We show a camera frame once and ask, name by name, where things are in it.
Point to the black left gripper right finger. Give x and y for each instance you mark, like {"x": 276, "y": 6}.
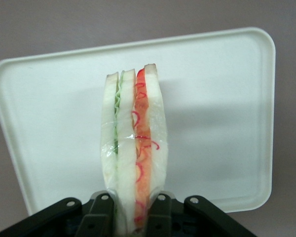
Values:
{"x": 161, "y": 217}

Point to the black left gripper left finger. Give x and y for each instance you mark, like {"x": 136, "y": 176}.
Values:
{"x": 98, "y": 217}

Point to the triangle sandwich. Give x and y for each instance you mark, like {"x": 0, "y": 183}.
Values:
{"x": 134, "y": 148}

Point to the cream plastic tray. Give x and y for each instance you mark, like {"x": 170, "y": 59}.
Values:
{"x": 212, "y": 111}

